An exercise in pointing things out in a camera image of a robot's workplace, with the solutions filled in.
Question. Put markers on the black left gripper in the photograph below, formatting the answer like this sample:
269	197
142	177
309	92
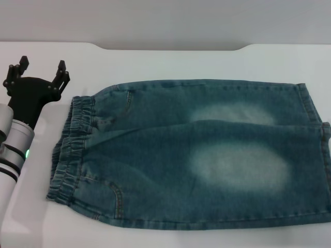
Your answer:
31	95

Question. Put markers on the blue denim shorts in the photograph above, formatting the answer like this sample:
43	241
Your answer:
165	144

